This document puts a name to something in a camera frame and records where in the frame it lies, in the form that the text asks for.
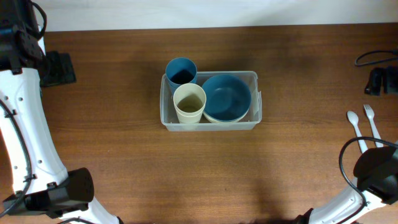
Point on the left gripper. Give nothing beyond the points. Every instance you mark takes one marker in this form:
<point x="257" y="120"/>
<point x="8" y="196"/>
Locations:
<point x="64" y="69"/>

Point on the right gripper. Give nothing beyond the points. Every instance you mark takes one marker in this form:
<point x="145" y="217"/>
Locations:
<point x="389" y="73"/>

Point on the blue cup back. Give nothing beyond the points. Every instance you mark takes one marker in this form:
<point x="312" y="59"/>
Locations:
<point x="170" y="87"/>

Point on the blue cup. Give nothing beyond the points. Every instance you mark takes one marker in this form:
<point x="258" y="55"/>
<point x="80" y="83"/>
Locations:
<point x="170" y="87"/>
<point x="180" y="73"/>

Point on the blue cup front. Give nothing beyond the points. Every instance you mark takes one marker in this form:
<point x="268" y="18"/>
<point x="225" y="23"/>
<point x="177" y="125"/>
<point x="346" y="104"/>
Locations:
<point x="180" y="73"/>

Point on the cream cup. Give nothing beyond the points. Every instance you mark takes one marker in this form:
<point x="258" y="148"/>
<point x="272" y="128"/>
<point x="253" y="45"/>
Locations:
<point x="189" y="117"/>
<point x="189" y="97"/>

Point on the clear plastic container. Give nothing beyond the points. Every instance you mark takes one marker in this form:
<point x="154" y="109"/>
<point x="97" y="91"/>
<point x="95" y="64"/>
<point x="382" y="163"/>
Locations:
<point x="168" y="115"/>

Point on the cream bowl front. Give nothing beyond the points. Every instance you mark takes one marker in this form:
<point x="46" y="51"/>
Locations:
<point x="213" y="120"/>

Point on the blue bowl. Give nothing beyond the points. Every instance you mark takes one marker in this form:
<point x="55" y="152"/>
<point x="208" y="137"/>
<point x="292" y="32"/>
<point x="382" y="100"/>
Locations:
<point x="225" y="91"/>

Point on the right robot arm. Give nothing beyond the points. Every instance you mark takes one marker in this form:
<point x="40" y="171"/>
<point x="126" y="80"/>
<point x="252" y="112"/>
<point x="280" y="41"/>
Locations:
<point x="374" y="184"/>

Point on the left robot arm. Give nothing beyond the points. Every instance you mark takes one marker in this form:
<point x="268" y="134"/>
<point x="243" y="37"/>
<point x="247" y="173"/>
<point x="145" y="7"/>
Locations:
<point x="41" y="183"/>

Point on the white plastic fork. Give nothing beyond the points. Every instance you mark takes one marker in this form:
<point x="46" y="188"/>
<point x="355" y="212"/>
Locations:
<point x="370" y="114"/>

